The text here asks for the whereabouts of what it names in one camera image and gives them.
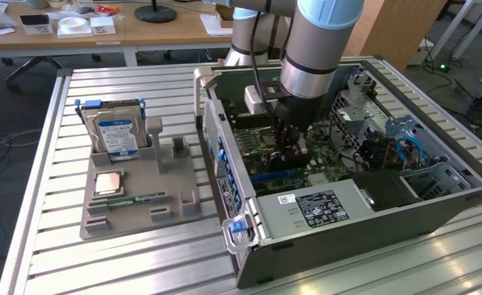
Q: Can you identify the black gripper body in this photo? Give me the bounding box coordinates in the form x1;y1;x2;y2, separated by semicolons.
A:
272;96;323;132

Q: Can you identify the black graphics card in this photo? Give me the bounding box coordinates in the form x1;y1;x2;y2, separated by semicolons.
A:
264;149;313;173

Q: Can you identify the CPU socket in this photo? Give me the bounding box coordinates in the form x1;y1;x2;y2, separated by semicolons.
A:
254;126;276;151

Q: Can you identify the green motherboard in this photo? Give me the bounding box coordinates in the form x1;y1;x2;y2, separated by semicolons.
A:
223;101;359;198

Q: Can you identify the blue expansion slot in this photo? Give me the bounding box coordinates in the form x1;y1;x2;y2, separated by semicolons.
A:
250;168;297;184

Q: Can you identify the metal drive cage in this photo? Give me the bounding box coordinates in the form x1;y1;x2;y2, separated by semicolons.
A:
330;72;390;149

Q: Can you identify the grey power supply unit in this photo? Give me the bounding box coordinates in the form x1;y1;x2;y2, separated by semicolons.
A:
251;179;377;241

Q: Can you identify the case latch with blue tab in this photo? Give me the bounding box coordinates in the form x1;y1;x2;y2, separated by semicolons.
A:
220;213;260;254

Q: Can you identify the stack of white papers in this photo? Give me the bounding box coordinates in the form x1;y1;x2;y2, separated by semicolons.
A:
199;13;235;37

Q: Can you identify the wooden cabinet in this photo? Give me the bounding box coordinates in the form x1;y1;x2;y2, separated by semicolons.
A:
335;0;448;72

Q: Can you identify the open grey PC case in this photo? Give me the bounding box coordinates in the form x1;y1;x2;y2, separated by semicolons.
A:
194;55;482;289

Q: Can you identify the grey parts rack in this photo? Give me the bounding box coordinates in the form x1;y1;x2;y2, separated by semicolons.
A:
79;116;204;241

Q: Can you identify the white device with red button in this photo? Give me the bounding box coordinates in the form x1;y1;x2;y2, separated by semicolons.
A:
410;37;437;67

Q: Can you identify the metal disk bay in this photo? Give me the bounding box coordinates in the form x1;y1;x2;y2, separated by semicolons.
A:
399;162;473;201

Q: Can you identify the cardboard box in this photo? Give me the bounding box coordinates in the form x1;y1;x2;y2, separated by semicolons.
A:
215;4;236;21

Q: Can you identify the hard disk in blue carrier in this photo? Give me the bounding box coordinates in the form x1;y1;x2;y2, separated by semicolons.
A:
73;98;150;161

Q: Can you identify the green RAM stick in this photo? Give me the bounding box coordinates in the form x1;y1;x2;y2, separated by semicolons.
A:
88;191;166;208

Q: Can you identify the copper CPU chip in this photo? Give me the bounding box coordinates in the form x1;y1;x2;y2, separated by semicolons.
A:
93;173;124;197

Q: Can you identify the black lamp base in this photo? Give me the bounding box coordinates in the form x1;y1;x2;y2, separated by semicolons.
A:
134;0;178;23

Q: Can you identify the small white box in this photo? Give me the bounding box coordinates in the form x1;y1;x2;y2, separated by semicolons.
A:
88;16;117;36

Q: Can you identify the white box with tape roll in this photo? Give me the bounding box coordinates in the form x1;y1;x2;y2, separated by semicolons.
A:
56;16;95;39

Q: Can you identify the black chair base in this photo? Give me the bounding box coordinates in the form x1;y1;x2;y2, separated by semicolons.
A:
3;53;103;91

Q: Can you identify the wooden desk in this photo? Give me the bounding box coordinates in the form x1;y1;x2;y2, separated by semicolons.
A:
0;0;350;60

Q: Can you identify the black box on white card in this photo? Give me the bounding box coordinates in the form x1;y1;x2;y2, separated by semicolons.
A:
20;14;55;36

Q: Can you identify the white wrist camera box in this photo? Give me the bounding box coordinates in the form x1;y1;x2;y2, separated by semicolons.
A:
243;85;275;115

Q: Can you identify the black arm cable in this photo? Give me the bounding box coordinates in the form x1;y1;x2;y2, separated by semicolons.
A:
250;12;272;114

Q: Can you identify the red wire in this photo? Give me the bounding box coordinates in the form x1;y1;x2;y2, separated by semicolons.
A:
377;140;398;167

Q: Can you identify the blue wire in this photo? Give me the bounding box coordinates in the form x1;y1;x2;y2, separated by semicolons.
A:
395;135;431;169

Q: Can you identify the white table frame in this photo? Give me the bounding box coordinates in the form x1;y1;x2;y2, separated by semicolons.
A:
427;0;482;84

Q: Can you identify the white floor cable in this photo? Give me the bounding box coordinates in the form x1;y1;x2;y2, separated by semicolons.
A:
0;128;41;148

